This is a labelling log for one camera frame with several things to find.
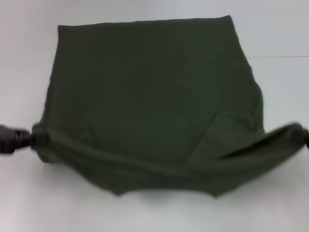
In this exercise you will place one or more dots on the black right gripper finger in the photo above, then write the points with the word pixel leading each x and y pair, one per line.
pixel 307 140

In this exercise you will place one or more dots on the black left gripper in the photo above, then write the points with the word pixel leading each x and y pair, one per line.
pixel 8 139

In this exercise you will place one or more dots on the dark green shirt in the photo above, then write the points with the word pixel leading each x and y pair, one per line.
pixel 157 96

